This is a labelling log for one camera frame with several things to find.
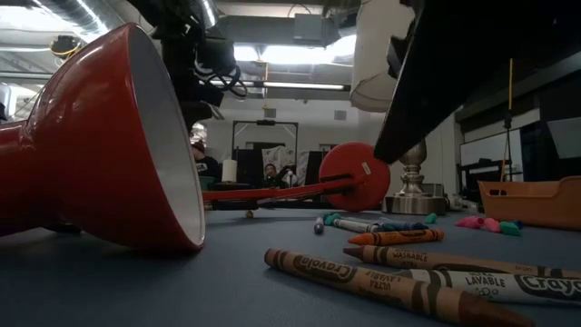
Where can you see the white-shade table lamp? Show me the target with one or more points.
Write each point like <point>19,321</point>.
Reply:
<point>372,54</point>

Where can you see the orange crayon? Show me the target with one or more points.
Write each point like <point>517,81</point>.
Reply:
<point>399,237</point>

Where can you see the black cart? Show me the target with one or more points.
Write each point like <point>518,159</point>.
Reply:
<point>481,179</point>

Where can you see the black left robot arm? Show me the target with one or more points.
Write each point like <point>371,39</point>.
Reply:
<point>181,54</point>

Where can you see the white paper roll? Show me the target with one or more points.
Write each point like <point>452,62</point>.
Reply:
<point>229,170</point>

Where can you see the orange plastic bin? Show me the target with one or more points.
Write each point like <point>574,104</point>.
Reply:
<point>535,204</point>

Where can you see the pale blue crayon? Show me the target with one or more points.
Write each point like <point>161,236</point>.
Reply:
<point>358,225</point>
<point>319,225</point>
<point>404,225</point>

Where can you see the white crayon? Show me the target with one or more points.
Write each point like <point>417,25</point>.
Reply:
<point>499,284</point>

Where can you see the grey ceiling unit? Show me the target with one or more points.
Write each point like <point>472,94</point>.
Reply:
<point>315,28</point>

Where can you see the fluorescent ceiling light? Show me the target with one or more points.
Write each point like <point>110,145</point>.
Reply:
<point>302,85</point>

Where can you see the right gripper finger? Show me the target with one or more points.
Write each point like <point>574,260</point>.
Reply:
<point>454,54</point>

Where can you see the person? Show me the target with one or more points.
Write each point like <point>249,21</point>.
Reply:
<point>271,172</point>
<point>204,163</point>

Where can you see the silver ceiling duct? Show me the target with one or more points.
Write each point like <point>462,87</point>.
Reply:
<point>91,13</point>

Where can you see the yellow pole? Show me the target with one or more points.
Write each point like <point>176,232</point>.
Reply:
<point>509,91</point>

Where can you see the whiteboard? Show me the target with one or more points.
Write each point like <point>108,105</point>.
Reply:
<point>490,147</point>

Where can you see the black rig frame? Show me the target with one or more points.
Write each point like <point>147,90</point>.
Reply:
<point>265,122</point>

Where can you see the brown crayon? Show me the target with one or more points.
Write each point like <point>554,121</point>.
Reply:
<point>408,256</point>
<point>363,277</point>

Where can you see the pink eraser cap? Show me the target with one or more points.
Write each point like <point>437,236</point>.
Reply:
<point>469,222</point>
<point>491,224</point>

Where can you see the teal eraser cap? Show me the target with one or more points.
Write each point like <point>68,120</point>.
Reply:
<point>332,219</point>

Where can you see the small crayon stub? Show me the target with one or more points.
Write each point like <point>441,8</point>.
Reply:
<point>249,214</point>

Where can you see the red desk lamp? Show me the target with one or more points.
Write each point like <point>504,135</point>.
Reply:
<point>91,136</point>

